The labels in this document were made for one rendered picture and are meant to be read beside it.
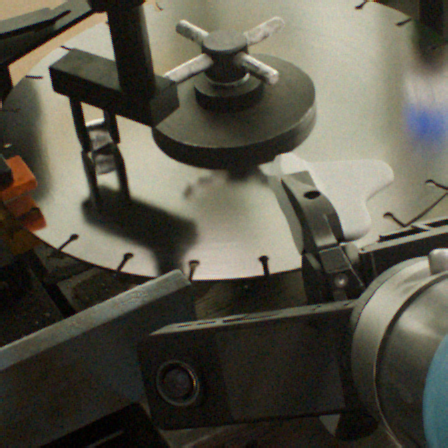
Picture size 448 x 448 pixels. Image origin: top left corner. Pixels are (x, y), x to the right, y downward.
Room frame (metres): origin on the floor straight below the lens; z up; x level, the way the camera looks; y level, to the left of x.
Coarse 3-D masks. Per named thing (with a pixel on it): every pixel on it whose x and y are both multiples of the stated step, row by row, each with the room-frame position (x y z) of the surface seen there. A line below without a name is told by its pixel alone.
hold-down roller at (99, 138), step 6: (96, 120) 0.64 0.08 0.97; (102, 120) 0.64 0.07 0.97; (90, 126) 0.64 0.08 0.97; (96, 126) 0.63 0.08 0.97; (102, 126) 0.63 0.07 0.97; (90, 132) 0.63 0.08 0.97; (96, 132) 0.63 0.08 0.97; (102, 132) 0.63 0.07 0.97; (108, 132) 0.63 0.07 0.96; (90, 138) 0.63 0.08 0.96; (96, 138) 0.63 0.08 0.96; (102, 138) 0.63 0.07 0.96; (108, 138) 0.63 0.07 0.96; (90, 144) 0.63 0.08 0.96; (96, 144) 0.63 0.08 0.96; (102, 144) 0.63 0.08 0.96; (108, 144) 0.63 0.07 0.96; (96, 150) 0.63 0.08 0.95
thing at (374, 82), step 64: (192, 0) 0.81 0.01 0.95; (256, 0) 0.80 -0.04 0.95; (320, 0) 0.79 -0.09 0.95; (320, 64) 0.70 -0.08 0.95; (384, 64) 0.69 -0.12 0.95; (0, 128) 0.68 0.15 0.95; (64, 128) 0.67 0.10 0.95; (128, 128) 0.65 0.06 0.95; (320, 128) 0.63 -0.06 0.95; (384, 128) 0.62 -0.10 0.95; (64, 192) 0.60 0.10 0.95; (128, 192) 0.59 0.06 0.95; (192, 192) 0.58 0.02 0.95; (256, 192) 0.57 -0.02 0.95; (384, 192) 0.55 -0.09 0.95; (192, 256) 0.52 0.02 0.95; (256, 256) 0.51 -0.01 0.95
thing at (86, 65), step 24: (120, 24) 0.60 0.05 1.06; (144, 24) 0.60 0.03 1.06; (120, 48) 0.60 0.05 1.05; (144, 48) 0.60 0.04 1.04; (72, 72) 0.63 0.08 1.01; (96, 72) 0.63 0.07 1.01; (120, 72) 0.60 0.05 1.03; (144, 72) 0.60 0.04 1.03; (72, 96) 0.63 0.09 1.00; (96, 96) 0.61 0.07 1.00; (120, 96) 0.60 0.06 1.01; (144, 96) 0.59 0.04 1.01; (168, 96) 0.60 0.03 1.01; (144, 120) 0.59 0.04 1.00
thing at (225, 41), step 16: (192, 32) 0.68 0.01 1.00; (224, 32) 0.67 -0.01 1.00; (256, 32) 0.67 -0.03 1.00; (272, 32) 0.68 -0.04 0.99; (208, 48) 0.65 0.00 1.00; (224, 48) 0.65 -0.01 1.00; (240, 48) 0.65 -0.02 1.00; (192, 64) 0.64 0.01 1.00; (208, 64) 0.65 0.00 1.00; (224, 64) 0.65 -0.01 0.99; (240, 64) 0.64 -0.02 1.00; (256, 64) 0.63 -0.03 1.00; (176, 80) 0.63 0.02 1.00; (208, 80) 0.66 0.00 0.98; (224, 80) 0.65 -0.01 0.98; (240, 80) 0.65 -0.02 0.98; (272, 80) 0.62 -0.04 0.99
